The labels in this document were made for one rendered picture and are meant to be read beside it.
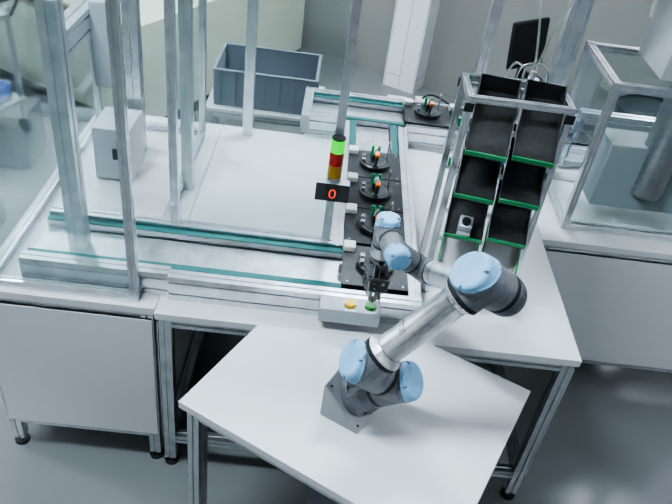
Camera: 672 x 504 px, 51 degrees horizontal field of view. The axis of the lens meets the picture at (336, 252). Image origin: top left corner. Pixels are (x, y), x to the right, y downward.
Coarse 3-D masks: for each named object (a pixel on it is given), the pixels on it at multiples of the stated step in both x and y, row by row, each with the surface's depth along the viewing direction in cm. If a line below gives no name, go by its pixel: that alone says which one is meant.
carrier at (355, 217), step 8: (352, 208) 282; (360, 208) 286; (352, 216) 281; (360, 216) 278; (368, 216) 278; (400, 216) 285; (344, 224) 277; (352, 224) 276; (360, 224) 273; (368, 224) 274; (344, 232) 271; (352, 232) 272; (360, 232) 273; (368, 232) 271; (360, 240) 268; (368, 240) 269
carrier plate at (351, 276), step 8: (360, 248) 264; (368, 248) 265; (344, 256) 259; (352, 256) 260; (344, 264) 255; (352, 264) 256; (344, 272) 252; (352, 272) 252; (400, 272) 256; (344, 280) 248; (352, 280) 249; (360, 280) 249; (392, 280) 251; (400, 280) 252; (352, 288) 248; (360, 288) 248; (392, 288) 248; (400, 288) 248
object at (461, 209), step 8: (456, 176) 242; (456, 200) 245; (464, 200) 246; (456, 208) 244; (464, 208) 244; (472, 208) 244; (480, 208) 244; (448, 216) 242; (456, 216) 242; (472, 216) 242; (480, 216) 243; (448, 224) 241; (456, 224) 241; (480, 224) 241; (448, 232) 239; (472, 232) 239; (480, 232) 240; (464, 240) 238; (472, 240) 236; (480, 240) 236
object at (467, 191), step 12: (468, 132) 242; (468, 156) 237; (468, 168) 234; (480, 168) 234; (492, 168) 235; (456, 180) 232; (468, 180) 232; (480, 180) 232; (492, 180) 232; (456, 192) 230; (468, 192) 230; (480, 192) 230; (492, 192) 230; (492, 204) 227
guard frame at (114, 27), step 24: (120, 24) 186; (120, 48) 188; (120, 72) 192; (120, 96) 196; (120, 120) 201; (120, 144) 206; (120, 168) 210; (168, 216) 280; (24, 288) 241; (48, 288) 241; (72, 288) 240; (96, 288) 242
